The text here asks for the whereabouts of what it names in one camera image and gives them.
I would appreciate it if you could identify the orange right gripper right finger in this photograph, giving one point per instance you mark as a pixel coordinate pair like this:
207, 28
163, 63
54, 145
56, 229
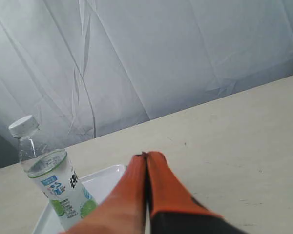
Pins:
173, 209

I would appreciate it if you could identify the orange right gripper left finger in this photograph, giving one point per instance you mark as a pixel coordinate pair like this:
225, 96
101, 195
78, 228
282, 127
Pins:
124, 210

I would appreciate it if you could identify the clear plastic drink bottle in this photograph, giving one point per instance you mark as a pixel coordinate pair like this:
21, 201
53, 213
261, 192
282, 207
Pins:
46, 163

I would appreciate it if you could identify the white rectangular plastic tray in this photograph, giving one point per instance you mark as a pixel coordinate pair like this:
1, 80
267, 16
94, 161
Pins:
99, 184

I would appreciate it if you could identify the white backdrop cloth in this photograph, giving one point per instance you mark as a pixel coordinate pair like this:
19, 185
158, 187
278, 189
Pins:
86, 68

